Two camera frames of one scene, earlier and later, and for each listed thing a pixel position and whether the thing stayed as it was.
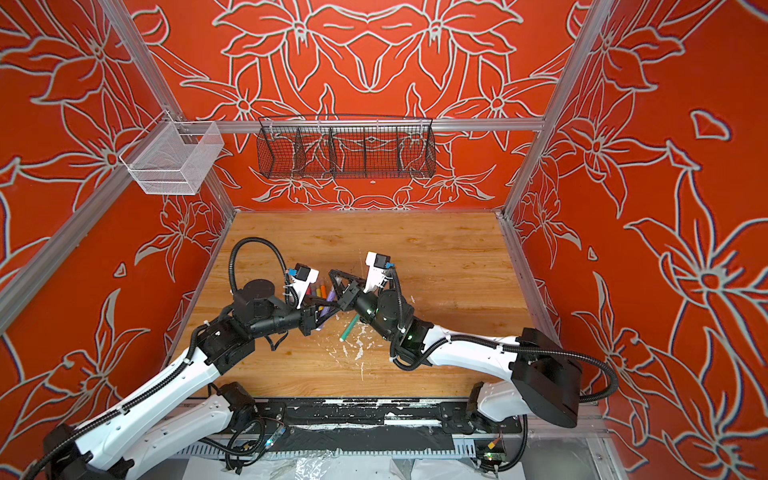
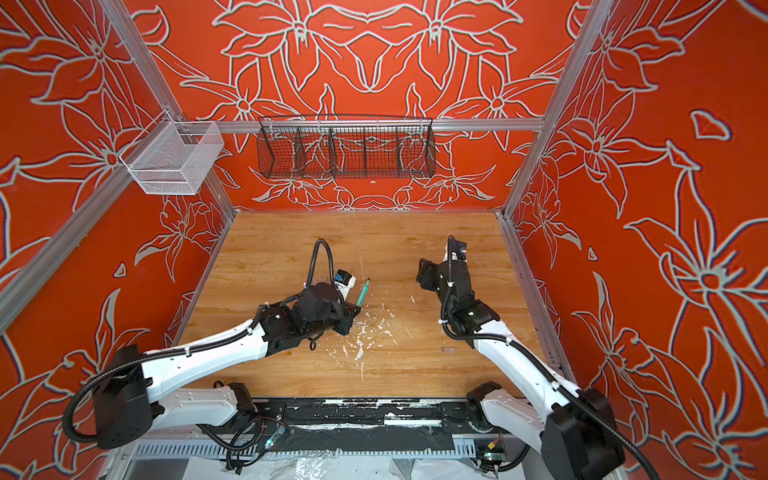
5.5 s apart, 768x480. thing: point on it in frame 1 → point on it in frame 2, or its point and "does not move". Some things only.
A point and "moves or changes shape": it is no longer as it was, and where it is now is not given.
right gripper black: x=363 y=300 → x=435 y=273
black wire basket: x=346 y=147 does not move
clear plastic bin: x=173 y=157 does not move
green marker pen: x=350 y=328 moves or changes shape
